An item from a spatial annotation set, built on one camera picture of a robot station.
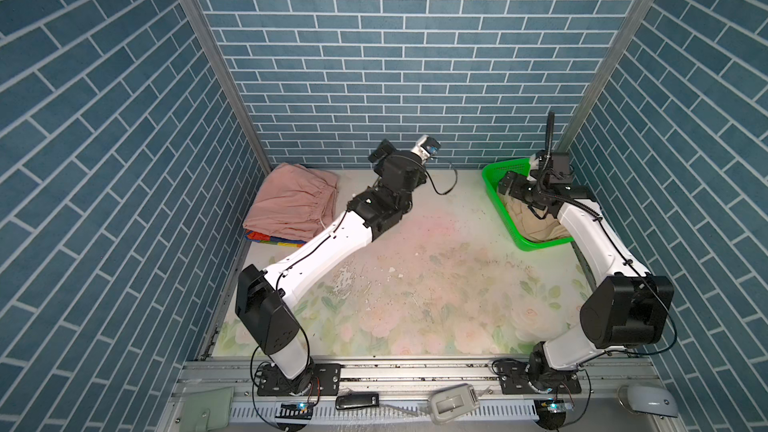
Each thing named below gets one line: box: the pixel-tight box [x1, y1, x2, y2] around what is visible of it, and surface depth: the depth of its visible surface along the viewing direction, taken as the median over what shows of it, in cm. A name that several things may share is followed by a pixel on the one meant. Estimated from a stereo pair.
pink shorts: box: [243, 163, 339, 242], surface depth 104 cm
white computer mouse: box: [627, 385, 678, 418], surface depth 66 cm
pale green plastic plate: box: [180, 386, 235, 432], surface depth 71 cm
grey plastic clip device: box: [430, 383, 480, 425], surface depth 70 cm
